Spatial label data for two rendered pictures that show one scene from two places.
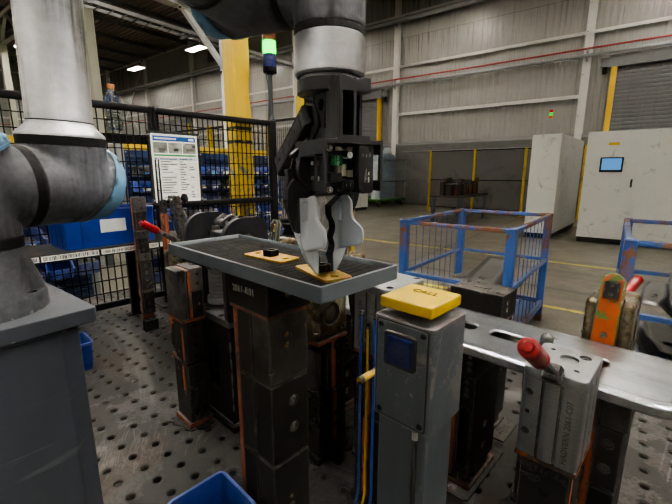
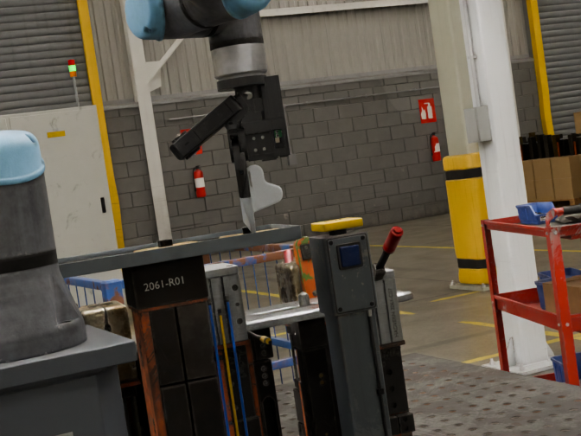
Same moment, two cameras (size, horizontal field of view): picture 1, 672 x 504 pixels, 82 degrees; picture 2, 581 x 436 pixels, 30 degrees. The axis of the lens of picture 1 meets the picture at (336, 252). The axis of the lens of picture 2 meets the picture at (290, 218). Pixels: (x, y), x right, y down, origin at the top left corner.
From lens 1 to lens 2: 1.35 m
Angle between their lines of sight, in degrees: 61
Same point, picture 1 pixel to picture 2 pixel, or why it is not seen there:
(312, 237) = (262, 197)
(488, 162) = not seen: outside the picture
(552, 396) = (379, 290)
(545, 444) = (384, 329)
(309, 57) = (252, 62)
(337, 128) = (280, 111)
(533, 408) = not seen: hidden behind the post
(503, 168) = not seen: outside the picture
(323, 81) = (262, 79)
